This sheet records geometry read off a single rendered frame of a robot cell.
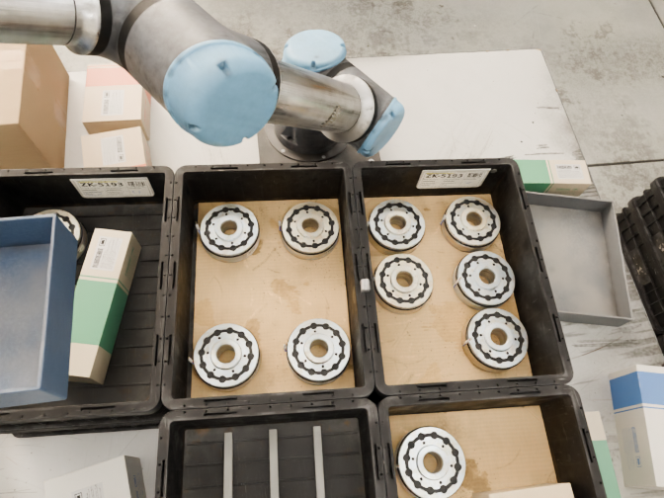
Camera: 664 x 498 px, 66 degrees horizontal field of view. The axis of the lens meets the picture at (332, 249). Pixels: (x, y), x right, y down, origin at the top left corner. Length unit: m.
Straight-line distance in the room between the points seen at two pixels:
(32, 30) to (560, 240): 1.02
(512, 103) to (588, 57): 1.38
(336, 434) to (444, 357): 0.22
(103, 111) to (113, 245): 0.40
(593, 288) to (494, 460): 0.47
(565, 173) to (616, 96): 1.43
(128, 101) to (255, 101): 0.65
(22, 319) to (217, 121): 0.33
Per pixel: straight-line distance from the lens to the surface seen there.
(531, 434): 0.93
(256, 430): 0.85
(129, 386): 0.90
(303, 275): 0.91
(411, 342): 0.89
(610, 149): 2.45
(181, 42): 0.60
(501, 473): 0.90
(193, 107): 0.58
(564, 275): 1.19
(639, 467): 1.10
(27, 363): 0.69
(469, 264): 0.94
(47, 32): 0.64
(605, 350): 1.18
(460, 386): 0.79
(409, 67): 1.39
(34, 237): 0.73
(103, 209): 1.03
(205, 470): 0.86
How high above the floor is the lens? 1.67
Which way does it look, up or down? 65 degrees down
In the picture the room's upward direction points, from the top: 9 degrees clockwise
